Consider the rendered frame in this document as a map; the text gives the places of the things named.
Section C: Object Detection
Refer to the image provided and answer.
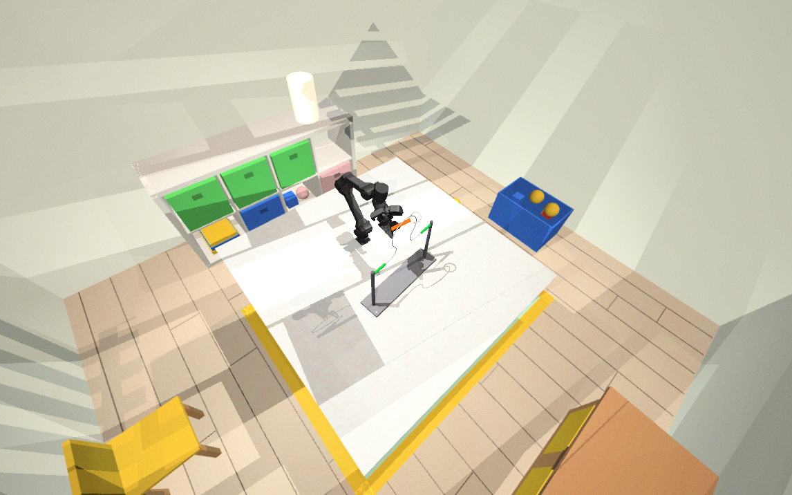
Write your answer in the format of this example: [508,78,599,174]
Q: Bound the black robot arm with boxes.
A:
[334,172,404,245]

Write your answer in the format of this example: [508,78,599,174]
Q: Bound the orange handle with silver loop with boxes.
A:
[391,211,422,231]

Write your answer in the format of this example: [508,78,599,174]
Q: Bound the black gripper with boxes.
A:
[370,204,399,239]

